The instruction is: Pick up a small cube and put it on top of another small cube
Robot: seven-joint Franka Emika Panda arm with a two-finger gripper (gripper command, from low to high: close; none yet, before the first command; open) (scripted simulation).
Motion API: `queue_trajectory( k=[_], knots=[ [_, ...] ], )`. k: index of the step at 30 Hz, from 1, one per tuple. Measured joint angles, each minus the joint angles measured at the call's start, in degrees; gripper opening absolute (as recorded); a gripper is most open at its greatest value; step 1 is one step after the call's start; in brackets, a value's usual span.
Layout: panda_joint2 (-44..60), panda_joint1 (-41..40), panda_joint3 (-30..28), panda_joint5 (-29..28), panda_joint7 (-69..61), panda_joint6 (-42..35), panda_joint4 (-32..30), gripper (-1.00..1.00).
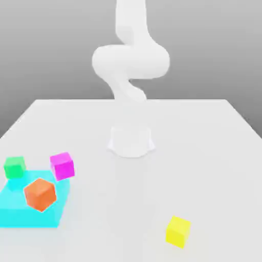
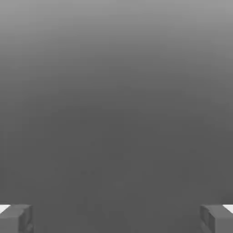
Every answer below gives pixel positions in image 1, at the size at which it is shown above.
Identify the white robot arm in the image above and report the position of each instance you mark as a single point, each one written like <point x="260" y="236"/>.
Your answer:
<point x="131" y="61"/>

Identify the small magenta cube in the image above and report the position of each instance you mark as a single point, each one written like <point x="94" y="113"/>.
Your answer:
<point x="63" y="167"/>

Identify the small yellow cube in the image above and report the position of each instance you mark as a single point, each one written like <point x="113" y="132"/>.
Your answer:
<point x="177" y="232"/>

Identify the small orange cube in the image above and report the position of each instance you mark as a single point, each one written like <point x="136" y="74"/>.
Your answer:
<point x="40" y="195"/>

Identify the small green cube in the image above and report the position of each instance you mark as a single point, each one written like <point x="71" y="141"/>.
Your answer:
<point x="14" y="168"/>

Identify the large cyan box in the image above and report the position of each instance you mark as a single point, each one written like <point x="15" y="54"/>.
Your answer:
<point x="14" y="212"/>

